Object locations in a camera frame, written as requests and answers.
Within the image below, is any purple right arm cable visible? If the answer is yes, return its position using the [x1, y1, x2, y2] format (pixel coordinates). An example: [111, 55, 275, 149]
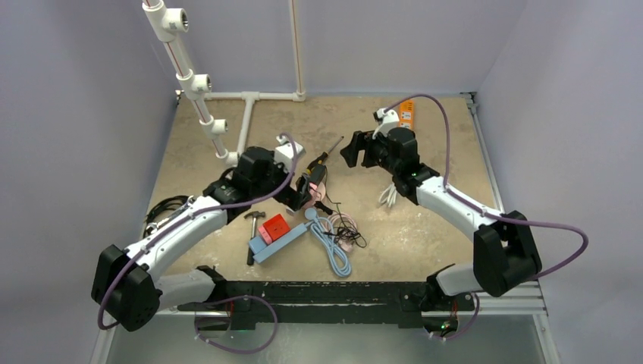
[381, 93, 589, 341]

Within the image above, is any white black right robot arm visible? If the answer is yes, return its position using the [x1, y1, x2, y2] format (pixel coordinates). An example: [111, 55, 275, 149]
[340, 127, 542, 309]

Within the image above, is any aluminium rail frame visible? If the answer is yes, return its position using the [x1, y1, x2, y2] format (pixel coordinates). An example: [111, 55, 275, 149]
[89, 91, 562, 364]

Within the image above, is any orange power strip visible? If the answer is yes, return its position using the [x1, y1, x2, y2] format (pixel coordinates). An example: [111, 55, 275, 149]
[398, 99, 415, 130]

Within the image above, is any light blue power strip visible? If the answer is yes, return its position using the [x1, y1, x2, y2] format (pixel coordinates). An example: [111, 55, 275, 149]
[248, 223, 308, 263]

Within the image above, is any white PVC pipe frame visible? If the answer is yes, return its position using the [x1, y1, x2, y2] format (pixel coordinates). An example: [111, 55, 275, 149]
[141, 0, 307, 167]

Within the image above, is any light blue coiled cable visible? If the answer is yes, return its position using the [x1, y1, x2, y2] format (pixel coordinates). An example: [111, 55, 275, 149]
[304, 208, 353, 279]

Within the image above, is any black steel claw hammer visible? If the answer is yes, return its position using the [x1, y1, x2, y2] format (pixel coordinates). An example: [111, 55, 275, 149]
[244, 211, 266, 266]

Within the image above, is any black power adapter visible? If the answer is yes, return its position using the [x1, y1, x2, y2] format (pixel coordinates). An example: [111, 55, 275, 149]
[314, 201, 334, 215]

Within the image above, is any black yellow flathead screwdriver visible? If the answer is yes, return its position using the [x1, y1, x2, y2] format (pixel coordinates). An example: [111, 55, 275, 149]
[306, 136, 344, 174]

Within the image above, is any red cube socket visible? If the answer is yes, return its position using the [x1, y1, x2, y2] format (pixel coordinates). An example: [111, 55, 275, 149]
[262, 214, 291, 243]

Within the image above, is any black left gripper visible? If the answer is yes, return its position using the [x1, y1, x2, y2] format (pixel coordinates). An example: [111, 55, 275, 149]
[251, 152, 311, 211]

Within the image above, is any pink cube power socket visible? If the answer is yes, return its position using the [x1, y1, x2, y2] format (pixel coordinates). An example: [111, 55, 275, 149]
[305, 182, 326, 209]

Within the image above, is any white power cord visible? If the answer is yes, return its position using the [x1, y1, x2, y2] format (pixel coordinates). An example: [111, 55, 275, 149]
[378, 181, 401, 209]

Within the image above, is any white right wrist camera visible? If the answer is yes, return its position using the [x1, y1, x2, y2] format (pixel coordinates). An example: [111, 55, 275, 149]
[372, 108, 400, 140]

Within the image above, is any pink coiled cable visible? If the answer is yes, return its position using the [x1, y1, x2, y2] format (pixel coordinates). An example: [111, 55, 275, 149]
[321, 211, 360, 253]

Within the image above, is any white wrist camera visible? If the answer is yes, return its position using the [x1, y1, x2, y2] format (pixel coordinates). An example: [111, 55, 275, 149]
[372, 108, 400, 140]
[274, 137, 306, 173]

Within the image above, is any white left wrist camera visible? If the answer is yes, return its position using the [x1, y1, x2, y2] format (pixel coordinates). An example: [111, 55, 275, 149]
[274, 137, 306, 173]

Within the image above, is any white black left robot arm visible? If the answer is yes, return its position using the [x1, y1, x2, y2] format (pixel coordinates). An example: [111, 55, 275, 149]
[90, 142, 311, 331]

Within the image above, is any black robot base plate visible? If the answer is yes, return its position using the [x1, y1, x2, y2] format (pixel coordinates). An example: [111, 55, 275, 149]
[177, 281, 475, 330]

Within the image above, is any small pink plug block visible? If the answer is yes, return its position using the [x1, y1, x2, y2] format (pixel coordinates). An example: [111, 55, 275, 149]
[257, 226, 273, 245]

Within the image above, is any thin black adapter cable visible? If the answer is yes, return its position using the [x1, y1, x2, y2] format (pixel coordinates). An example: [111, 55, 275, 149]
[315, 171, 368, 253]

